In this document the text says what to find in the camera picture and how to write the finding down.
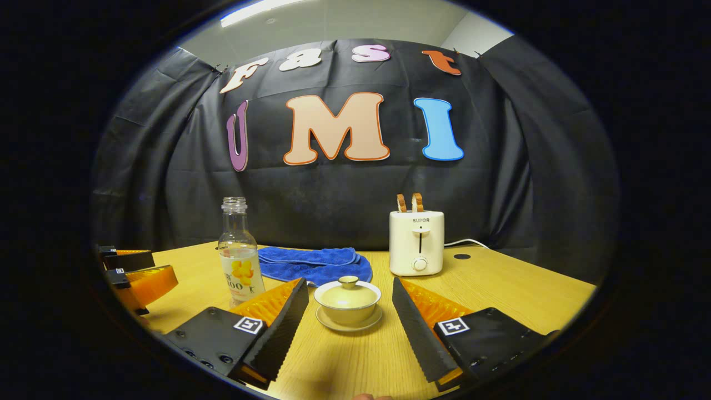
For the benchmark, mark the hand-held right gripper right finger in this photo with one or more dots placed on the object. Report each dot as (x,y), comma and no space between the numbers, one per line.
(419,328)

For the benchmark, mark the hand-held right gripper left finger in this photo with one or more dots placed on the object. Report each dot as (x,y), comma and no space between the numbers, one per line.
(280,328)

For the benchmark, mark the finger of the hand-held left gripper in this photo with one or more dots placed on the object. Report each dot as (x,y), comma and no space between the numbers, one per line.
(147,283)
(130,259)

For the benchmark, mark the cream ceramic teacup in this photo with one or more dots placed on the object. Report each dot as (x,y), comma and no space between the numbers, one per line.
(349,315)

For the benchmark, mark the clear plastic water bottle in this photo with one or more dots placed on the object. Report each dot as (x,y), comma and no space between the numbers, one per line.
(240,266)

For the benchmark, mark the cream ceramic teacup lid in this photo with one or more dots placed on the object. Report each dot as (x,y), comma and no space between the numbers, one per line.
(347,294)

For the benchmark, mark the cream ceramic saucer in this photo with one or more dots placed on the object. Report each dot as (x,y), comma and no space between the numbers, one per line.
(350,328)

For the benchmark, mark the blue towel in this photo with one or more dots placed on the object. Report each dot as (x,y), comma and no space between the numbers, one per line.
(316,264)

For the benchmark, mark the black backdrop cloth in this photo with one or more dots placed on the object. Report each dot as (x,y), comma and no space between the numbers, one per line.
(166,183)

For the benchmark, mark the white toaster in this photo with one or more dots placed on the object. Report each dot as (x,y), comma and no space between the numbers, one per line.
(416,239)

